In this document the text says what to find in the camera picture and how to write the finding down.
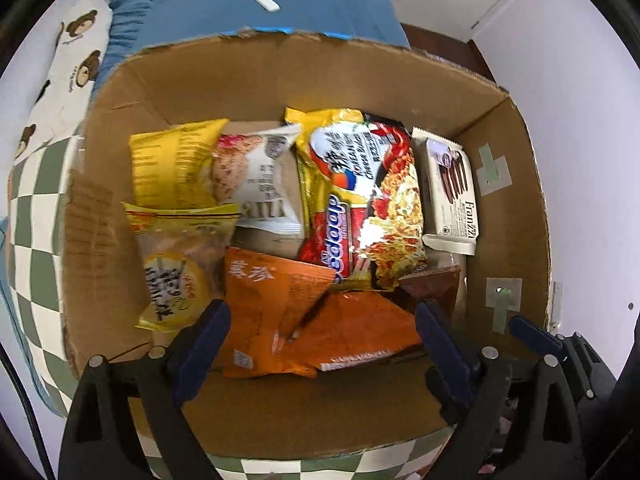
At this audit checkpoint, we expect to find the white chocolate wafer packet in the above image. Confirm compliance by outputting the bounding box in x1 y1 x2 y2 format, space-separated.
411 127 482 257

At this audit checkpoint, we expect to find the orange red snack packet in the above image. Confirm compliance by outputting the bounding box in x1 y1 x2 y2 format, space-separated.
287 290 425 374

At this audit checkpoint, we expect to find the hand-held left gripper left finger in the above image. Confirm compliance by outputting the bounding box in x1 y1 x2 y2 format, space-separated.
60 299 232 480

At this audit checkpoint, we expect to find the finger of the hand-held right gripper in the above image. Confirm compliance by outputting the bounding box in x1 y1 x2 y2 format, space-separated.
509 315 564 357

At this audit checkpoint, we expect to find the green white checkered mat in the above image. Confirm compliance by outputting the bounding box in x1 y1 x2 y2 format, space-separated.
6 134 453 480

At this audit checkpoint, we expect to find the white cookie packet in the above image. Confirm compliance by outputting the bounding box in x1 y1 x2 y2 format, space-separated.
210 124 304 237

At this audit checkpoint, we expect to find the bear print pillow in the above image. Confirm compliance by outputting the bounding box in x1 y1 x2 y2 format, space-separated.
11 0 115 163

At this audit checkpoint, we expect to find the yellow snack packet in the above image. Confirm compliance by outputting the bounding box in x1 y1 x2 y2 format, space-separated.
128 118 231 210

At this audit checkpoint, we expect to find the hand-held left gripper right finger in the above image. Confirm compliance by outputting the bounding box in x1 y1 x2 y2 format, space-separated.
415 300 583 480

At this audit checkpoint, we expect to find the yellow orange clear-window packet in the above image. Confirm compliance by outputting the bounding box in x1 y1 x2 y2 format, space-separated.
122 202 242 332

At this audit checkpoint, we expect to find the dark red snack packet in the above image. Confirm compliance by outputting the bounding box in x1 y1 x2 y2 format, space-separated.
397 265 463 322

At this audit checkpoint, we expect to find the yellow red instant noodle packet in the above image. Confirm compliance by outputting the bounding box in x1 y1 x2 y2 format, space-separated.
284 107 429 292

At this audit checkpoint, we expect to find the printed cardboard box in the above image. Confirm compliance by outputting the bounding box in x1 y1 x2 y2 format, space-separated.
60 27 552 461

